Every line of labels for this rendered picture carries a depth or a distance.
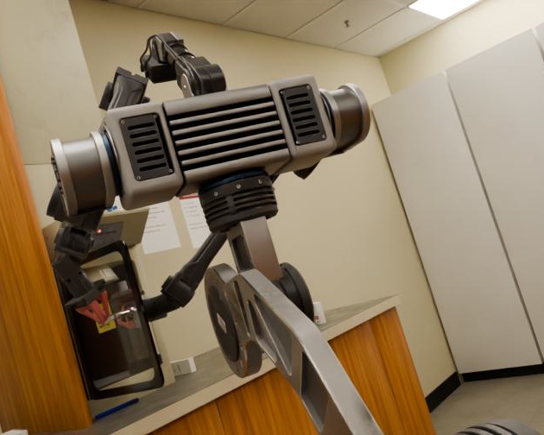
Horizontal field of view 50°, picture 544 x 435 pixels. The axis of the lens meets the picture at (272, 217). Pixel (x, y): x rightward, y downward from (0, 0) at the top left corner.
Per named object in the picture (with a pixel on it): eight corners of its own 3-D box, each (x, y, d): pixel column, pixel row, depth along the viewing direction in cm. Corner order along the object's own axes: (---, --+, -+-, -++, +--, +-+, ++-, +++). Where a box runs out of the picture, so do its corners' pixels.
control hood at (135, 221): (48, 261, 169) (40, 229, 170) (137, 244, 194) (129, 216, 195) (68, 252, 161) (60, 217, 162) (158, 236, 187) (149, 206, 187)
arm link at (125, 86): (117, 50, 135) (158, 67, 137) (108, 89, 145) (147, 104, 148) (47, 203, 109) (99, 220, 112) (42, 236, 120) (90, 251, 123)
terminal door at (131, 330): (93, 400, 165) (58, 266, 169) (166, 387, 148) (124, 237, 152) (91, 400, 164) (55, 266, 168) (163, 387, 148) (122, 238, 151)
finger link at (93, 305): (90, 331, 151) (69, 303, 149) (107, 315, 157) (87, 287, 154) (106, 327, 147) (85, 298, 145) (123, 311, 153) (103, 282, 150)
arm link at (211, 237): (248, 164, 167) (277, 186, 169) (243, 168, 173) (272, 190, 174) (159, 286, 155) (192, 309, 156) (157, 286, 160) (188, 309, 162)
